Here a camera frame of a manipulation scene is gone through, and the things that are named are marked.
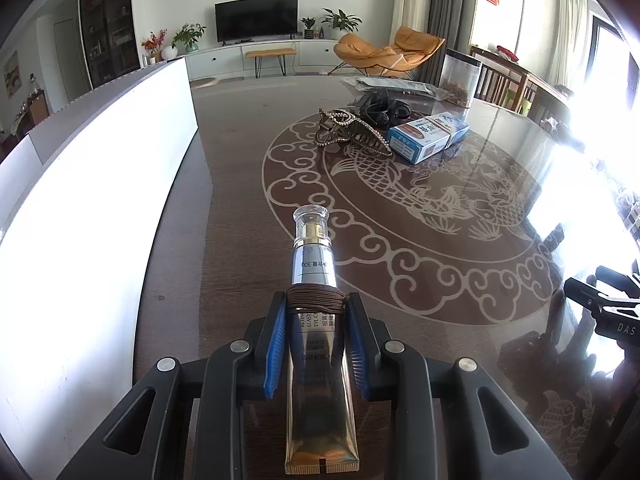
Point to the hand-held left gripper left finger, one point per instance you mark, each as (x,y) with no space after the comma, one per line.
(275,350)

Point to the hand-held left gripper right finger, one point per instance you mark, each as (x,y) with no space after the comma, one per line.
(357,350)

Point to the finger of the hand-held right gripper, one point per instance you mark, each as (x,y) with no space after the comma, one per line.
(582,291)
(612,276)

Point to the silver gold cosmetic tube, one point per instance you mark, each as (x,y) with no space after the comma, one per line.
(312,265)

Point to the dark patterned wooden desk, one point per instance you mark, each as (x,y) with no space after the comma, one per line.
(240,200)

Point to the pearl gold hair claw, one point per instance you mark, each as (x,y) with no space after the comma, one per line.
(365,137)

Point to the blue and white carton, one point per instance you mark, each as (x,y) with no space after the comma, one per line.
(425,140)

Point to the wooden chair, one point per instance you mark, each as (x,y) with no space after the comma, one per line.
(500,77)

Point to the black bow hair clip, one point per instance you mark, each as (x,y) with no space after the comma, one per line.
(385,110)

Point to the white curtain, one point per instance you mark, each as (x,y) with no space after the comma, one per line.
(569,35)

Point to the clear plastic jar black lid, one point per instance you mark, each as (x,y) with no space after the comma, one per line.
(457,80)

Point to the flat black plastic-wrapped package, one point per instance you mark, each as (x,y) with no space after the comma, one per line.
(400,86)

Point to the round beige floor cushion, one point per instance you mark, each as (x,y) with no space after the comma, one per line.
(202,81)

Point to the white television cabinet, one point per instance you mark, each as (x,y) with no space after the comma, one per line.
(220,60)

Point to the orange lounge chair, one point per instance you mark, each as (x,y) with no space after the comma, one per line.
(370,52)

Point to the orange seat bench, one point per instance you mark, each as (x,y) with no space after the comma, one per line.
(270,52)

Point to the grey curtain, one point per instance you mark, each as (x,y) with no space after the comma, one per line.
(452,10)

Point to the white round vase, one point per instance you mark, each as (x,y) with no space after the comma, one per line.
(169,53)

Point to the small potted plant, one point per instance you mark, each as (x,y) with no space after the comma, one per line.
(308,27)

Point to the green plant in teal pot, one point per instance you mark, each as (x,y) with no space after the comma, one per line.
(187,37)

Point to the red flower arrangement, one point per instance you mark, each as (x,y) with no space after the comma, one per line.
(154,45)

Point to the large leafy potted plant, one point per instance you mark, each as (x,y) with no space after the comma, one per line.
(340,20)

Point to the black flat television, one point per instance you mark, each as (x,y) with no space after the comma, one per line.
(256,17)

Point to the small wooden side cabinet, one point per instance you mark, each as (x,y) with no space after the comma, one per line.
(35,107)

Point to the dark display cabinet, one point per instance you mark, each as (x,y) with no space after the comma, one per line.
(110,25)

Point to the wall painting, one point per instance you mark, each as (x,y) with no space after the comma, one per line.
(13,74)

